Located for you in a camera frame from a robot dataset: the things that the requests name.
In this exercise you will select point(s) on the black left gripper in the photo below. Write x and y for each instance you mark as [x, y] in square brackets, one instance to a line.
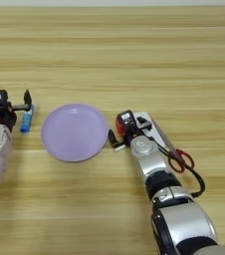
[5, 114]

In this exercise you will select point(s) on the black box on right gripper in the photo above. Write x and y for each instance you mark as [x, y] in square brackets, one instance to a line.
[126, 118]

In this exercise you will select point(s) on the purple round plate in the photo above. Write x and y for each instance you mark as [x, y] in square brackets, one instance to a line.
[74, 132]

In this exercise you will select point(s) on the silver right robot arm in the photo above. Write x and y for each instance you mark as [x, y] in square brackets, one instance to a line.
[171, 199]

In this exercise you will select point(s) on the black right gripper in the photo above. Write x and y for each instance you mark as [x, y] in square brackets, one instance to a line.
[131, 134]

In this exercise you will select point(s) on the blue white glue stick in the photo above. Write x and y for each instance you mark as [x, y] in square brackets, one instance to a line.
[27, 121]

